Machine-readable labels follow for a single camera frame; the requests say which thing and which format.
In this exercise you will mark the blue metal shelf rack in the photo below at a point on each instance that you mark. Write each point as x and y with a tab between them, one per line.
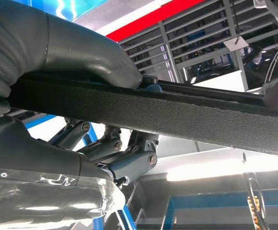
225	198

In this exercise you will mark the red barrier belt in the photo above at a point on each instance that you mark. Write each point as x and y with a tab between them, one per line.
153	19

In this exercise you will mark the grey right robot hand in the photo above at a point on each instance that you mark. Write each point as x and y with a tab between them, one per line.
81	47

